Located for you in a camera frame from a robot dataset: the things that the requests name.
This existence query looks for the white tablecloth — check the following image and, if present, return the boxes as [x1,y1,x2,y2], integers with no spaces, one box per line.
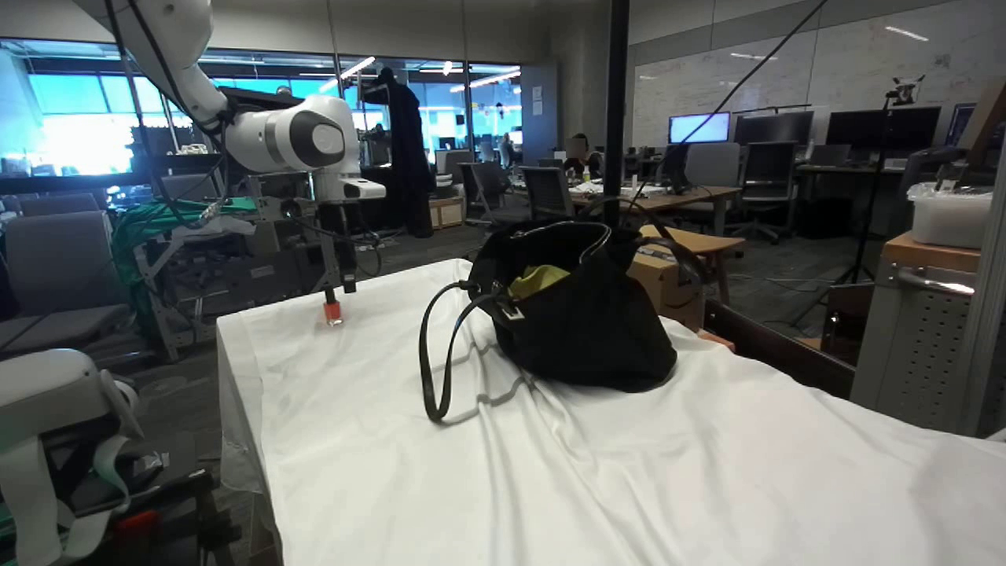
[214,260,1006,566]

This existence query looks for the yellow-green cloth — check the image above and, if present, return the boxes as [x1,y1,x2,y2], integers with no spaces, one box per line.
[507,260,574,299]

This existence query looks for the aluminium frame post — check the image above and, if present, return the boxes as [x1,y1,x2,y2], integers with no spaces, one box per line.
[955,121,1006,437]

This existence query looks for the cardboard box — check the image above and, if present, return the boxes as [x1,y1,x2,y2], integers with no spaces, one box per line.
[631,230,717,333]

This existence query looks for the gray perforated metal cabinet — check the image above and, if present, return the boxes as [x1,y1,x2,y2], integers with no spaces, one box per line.
[848,263,995,434]

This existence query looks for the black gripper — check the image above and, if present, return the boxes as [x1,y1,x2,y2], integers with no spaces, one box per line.
[311,201,363,305]

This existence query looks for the seated person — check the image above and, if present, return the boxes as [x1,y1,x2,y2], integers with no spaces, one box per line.
[563,132,596,183]

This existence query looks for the wooden board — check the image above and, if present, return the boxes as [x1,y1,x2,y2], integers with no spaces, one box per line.
[876,230,987,284]

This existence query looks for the black hanging coat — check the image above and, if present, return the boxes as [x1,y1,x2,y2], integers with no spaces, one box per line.
[363,66,438,237]

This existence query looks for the black handbag with straps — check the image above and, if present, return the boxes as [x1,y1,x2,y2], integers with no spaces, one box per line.
[414,212,687,427]

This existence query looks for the black hanging cable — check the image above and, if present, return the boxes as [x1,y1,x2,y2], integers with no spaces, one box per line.
[702,0,831,120]

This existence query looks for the teal green fabric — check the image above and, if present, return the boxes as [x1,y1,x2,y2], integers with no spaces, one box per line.
[107,198,264,307]

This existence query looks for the black low bench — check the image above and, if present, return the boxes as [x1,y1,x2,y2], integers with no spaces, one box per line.
[702,299,861,398]

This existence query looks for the black camera tripod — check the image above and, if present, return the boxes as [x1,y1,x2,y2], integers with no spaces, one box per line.
[788,73,931,327]

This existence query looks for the wooden bench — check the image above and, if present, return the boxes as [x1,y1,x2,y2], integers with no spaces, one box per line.
[639,222,747,307]

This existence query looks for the gray upholstered chair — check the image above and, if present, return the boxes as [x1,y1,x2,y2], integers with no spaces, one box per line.
[0,208,136,356]

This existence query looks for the black office chair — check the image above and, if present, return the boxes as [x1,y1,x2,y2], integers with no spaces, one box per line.
[518,164,574,222]
[735,140,801,244]

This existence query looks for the dark wide monitor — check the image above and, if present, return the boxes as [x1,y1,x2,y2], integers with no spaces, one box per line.
[825,102,942,158]

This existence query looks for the black vertical pole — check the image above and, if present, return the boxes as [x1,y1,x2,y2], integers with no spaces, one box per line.
[600,0,631,230]

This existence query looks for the white plastic container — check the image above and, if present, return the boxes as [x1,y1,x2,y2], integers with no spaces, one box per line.
[901,177,998,252]

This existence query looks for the blue lit monitor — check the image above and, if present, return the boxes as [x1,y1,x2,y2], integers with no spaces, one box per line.
[668,109,735,146]

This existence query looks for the wooden desk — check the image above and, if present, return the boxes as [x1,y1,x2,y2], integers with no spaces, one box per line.
[568,183,747,235]

